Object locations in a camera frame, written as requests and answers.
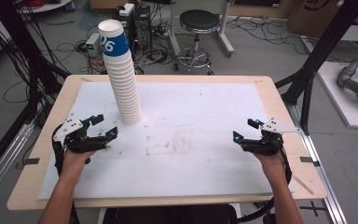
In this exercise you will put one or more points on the thin wooden stick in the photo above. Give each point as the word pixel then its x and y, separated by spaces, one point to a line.
pixel 303 185

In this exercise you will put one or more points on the white power strip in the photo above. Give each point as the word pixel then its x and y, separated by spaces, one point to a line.
pixel 126 9

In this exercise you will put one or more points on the small grey device box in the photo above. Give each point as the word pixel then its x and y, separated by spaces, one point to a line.
pixel 93 42

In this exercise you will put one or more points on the black computer tower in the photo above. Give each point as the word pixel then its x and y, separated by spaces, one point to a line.
pixel 142 26

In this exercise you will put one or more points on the person's left hand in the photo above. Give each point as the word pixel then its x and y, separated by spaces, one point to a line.
pixel 76 161

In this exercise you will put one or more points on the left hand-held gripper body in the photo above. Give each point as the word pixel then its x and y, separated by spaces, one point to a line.
pixel 84 143

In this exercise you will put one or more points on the stack of white paper cups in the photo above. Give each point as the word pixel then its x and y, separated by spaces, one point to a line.
pixel 127 93

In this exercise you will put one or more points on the white round table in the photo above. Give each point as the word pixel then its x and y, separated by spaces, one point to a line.
pixel 48 5

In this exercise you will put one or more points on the black metal frame post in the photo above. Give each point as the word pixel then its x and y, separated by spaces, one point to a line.
pixel 320 53

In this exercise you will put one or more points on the black tape strip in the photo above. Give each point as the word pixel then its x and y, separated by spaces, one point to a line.
pixel 31 161
pixel 309 160

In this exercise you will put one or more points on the aluminium rail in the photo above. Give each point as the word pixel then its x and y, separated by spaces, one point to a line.
pixel 3 155
pixel 320 174

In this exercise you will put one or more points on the white foam mat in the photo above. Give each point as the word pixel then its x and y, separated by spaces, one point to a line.
pixel 183 168

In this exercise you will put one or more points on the black tape cross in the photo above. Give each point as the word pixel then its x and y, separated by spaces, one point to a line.
pixel 313 208

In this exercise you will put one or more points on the black round stool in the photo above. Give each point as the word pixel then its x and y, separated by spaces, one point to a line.
pixel 199 20

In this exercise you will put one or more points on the white floor board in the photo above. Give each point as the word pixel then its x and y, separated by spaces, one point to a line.
pixel 348 109

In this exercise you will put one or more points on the person's right hand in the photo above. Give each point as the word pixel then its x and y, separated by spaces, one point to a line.
pixel 273 163

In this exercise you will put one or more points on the white metal stand frame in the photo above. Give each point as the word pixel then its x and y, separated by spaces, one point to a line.
pixel 225 34

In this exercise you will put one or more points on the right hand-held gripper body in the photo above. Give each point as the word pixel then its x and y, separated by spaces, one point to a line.
pixel 267 145

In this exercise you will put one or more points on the brown cardboard box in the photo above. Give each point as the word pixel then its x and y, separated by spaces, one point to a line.
pixel 317 15

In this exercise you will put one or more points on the person's dark clothing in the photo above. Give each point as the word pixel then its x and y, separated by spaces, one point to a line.
pixel 171 215

